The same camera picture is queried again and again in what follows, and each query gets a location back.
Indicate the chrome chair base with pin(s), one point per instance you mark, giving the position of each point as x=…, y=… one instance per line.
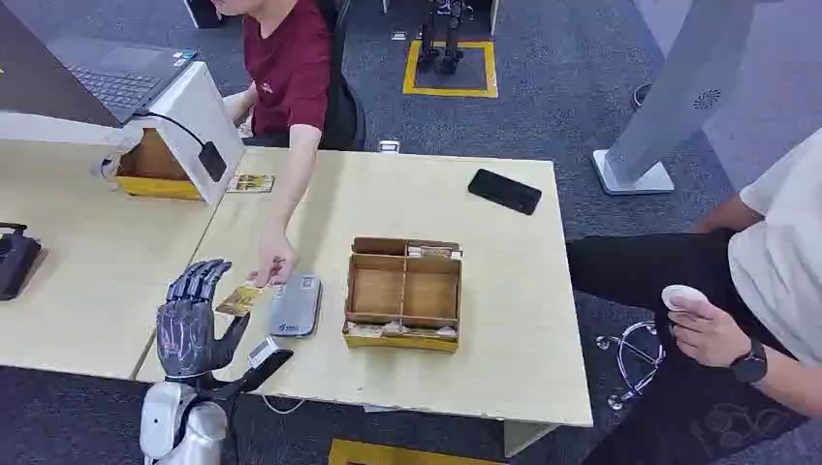
x=632, y=362

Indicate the black desk device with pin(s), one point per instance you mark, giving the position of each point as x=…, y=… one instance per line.
x=16, y=260

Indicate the wooden card box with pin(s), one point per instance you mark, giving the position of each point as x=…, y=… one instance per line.
x=403, y=295

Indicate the black smartphone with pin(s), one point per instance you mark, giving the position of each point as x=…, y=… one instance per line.
x=505, y=191

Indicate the dark laptop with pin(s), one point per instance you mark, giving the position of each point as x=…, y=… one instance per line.
x=96, y=64

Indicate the gold printed card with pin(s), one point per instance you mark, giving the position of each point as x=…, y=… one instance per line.
x=239, y=300

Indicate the person in seat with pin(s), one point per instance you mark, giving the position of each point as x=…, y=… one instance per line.
x=289, y=70

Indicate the silver floor socket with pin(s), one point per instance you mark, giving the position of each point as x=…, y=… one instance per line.
x=389, y=146
x=399, y=35

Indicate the stack of cards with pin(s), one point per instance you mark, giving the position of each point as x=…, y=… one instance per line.
x=433, y=251

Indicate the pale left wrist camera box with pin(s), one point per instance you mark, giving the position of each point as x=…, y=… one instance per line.
x=263, y=354

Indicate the yellow wooden box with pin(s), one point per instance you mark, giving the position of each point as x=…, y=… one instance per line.
x=154, y=176

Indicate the row of cards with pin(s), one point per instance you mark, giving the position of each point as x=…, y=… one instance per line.
x=401, y=330

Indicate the person's hand with watch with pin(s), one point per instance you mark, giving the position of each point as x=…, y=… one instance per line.
x=706, y=334

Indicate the white round object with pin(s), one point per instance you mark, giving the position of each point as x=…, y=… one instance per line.
x=682, y=296

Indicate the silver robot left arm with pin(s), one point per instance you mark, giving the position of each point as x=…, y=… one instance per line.
x=186, y=423

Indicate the black robot legs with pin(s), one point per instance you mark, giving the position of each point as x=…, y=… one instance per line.
x=442, y=38

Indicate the white laptop stand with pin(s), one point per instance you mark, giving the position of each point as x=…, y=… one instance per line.
x=199, y=109

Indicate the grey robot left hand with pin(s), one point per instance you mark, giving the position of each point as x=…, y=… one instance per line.
x=186, y=334

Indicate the black power adapter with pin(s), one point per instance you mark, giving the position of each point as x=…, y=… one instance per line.
x=212, y=162

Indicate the white pillar stand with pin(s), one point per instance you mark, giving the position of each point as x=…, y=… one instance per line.
x=674, y=96

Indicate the black wristwatch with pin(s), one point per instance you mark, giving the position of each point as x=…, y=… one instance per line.
x=750, y=364

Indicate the person beside table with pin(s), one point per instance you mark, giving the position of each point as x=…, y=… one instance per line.
x=770, y=269

